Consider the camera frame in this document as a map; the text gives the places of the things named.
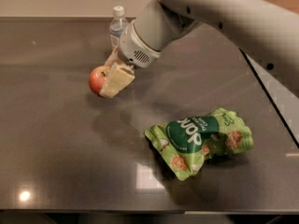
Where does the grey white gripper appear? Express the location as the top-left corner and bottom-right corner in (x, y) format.
(99, 21), (161, 98)

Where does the red apple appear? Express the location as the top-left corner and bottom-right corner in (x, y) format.
(89, 65), (110, 94)

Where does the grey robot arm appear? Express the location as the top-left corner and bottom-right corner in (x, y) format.
(106, 0), (299, 94)

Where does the clear plastic water bottle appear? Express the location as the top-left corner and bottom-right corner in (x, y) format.
(109, 6), (129, 49)

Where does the green snack chip bag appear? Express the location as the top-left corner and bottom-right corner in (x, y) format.
(145, 108), (253, 181)

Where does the grey side table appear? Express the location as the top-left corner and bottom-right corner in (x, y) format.
(240, 50), (299, 147)

